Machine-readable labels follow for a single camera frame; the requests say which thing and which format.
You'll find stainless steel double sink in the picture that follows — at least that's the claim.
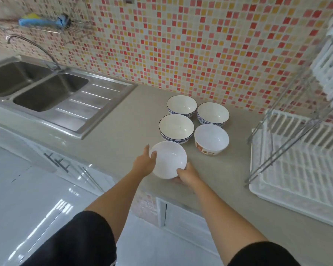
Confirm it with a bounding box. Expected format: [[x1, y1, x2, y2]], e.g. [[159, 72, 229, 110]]
[[0, 55, 138, 140]]

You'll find white bowl with orange pattern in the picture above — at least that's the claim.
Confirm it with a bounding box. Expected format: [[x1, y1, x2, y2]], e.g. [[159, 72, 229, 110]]
[[194, 124, 230, 156]]

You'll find black sleeve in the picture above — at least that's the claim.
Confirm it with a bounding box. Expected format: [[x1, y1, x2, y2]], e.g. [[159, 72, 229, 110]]
[[20, 210, 117, 266], [228, 241, 302, 266]]

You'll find white bowl with blue pattern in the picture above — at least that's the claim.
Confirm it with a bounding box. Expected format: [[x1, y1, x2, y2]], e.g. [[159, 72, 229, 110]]
[[197, 102, 230, 127], [159, 114, 195, 144], [166, 95, 198, 118]]

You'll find chrome curved faucet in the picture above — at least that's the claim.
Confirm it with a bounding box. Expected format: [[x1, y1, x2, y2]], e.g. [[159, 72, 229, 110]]
[[6, 34, 62, 71]]

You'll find chrome cabinet handle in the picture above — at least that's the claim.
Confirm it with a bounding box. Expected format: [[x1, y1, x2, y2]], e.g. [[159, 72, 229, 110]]
[[78, 166, 105, 193]]

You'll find chrome dish rack frame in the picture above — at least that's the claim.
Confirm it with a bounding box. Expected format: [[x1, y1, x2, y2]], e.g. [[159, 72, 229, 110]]
[[244, 33, 333, 186]]

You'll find black cabinet handle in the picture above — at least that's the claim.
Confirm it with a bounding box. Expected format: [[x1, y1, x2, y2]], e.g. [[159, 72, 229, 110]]
[[43, 153, 70, 174]]

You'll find white cabinet door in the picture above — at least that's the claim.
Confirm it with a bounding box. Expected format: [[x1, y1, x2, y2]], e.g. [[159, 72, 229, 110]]
[[155, 197, 226, 256]]

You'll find plain white bowl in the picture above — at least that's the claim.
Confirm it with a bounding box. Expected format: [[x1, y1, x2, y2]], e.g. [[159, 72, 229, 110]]
[[149, 141, 188, 180]]

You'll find person's right hand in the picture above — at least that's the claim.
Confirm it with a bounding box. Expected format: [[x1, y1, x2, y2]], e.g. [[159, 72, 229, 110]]
[[173, 162, 202, 192]]

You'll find person's right forearm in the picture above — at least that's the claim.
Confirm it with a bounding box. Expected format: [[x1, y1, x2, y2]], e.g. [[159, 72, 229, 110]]
[[183, 180, 268, 259]]

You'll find metal wire wall shelf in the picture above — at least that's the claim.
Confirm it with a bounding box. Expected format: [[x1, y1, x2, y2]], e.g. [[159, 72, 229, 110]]
[[0, 16, 95, 44]]

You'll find white plastic dish rack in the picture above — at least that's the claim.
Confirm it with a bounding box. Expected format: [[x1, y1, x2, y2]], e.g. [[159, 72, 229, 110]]
[[249, 109, 333, 230]]

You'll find white plastic cutlery tray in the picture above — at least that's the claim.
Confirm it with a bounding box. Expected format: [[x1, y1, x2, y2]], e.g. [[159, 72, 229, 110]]
[[310, 16, 333, 123]]

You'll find person's left forearm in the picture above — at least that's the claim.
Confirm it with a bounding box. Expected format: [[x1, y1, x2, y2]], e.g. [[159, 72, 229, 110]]
[[85, 167, 150, 244]]

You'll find black left sleeve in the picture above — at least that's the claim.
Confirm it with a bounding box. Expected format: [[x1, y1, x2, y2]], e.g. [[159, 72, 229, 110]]
[[20, 210, 117, 266]]

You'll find person's left hand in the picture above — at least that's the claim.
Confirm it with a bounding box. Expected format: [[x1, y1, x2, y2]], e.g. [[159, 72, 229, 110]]
[[133, 145, 158, 178]]

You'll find black right sleeve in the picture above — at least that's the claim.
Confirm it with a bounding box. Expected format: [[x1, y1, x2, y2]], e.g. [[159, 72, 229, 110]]
[[228, 241, 302, 266]]

